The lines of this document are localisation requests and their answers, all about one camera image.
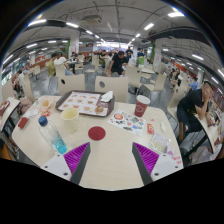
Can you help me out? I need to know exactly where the cream cafeteria table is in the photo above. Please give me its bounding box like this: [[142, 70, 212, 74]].
[[0, 96, 22, 134]]

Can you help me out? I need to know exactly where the beige chair with round hole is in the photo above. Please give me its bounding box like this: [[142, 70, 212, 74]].
[[94, 75, 129, 104], [57, 73, 87, 97]]

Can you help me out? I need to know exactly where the red box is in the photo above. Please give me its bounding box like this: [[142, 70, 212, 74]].
[[17, 116, 29, 130]]

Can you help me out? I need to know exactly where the colourful printed flyer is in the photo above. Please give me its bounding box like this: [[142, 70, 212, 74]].
[[107, 109, 147, 136]]

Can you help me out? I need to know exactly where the group of beige chairs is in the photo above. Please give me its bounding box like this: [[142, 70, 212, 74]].
[[1, 54, 188, 111]]

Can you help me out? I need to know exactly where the ceiling air unit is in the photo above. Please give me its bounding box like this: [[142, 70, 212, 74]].
[[82, 14, 103, 24]]

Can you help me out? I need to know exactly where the clear plastic packet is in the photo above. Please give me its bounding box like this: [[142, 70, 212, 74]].
[[148, 131, 169, 154]]

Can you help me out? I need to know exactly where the small red sachet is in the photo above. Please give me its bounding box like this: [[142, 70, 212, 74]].
[[146, 123, 155, 135]]

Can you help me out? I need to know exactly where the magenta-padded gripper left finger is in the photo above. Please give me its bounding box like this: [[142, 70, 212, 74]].
[[41, 142, 92, 185]]

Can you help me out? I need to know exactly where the crumpled food wrapper bag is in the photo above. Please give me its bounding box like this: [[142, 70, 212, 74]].
[[37, 96, 57, 117]]

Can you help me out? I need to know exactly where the white paper napkin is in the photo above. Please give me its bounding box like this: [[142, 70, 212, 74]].
[[99, 90, 114, 103]]

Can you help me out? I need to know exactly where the group of ceiling lights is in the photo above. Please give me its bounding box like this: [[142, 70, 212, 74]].
[[1, 11, 224, 79]]

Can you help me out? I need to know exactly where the white receipt paper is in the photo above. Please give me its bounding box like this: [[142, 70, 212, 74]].
[[24, 109, 40, 120]]

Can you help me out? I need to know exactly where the dark brown food tray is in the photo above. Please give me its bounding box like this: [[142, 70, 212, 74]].
[[55, 89, 116, 118]]

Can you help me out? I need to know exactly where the cream plastic cup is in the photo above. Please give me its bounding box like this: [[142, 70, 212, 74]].
[[60, 107, 81, 133]]

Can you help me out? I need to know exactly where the person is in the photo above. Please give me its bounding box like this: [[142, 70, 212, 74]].
[[188, 76, 199, 92], [176, 79, 216, 134], [16, 68, 28, 92], [136, 48, 147, 66], [53, 51, 73, 76], [105, 50, 129, 78], [46, 52, 58, 78]]

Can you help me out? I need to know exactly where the clear blue-capped water bottle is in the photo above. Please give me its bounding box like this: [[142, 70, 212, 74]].
[[37, 115, 69, 155]]

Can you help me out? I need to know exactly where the flat round red coaster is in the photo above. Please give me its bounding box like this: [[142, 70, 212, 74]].
[[87, 125, 107, 142]]

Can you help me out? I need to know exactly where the red paper drink cup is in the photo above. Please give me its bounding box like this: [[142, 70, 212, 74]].
[[134, 94, 152, 118]]

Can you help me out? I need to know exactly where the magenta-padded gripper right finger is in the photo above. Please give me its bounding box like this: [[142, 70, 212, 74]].
[[131, 142, 184, 186]]

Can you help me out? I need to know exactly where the printed paper tray liner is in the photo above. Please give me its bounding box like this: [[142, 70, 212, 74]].
[[58, 91, 111, 117]]

